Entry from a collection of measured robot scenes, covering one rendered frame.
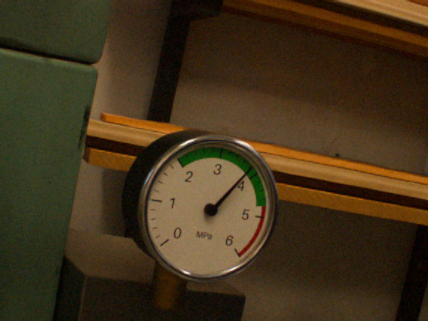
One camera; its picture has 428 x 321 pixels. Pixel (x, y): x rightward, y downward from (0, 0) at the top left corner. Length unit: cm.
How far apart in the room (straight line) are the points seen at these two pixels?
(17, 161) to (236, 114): 261
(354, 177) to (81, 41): 224
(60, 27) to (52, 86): 3
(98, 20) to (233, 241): 12
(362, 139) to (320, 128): 15
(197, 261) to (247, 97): 264
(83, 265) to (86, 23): 11
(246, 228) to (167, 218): 4
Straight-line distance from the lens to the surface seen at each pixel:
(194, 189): 40
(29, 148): 44
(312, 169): 260
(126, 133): 247
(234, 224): 41
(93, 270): 43
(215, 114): 301
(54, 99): 44
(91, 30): 44
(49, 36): 44
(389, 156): 323
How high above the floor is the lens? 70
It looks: 3 degrees down
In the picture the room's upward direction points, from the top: 12 degrees clockwise
